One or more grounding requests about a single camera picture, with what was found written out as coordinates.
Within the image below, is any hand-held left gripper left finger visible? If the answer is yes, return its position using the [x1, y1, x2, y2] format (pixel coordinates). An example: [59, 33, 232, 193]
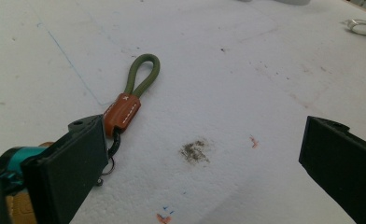
[20, 114, 109, 224]

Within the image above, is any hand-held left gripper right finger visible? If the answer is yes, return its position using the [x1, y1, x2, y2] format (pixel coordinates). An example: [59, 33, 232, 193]
[298, 116, 366, 224]

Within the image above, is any green cord keychain brown leather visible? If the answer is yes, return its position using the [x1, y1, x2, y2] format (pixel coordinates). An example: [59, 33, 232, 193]
[96, 53, 161, 187]

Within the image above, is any teal and black object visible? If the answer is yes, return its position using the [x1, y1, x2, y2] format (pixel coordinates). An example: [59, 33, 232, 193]
[0, 141, 55, 224]

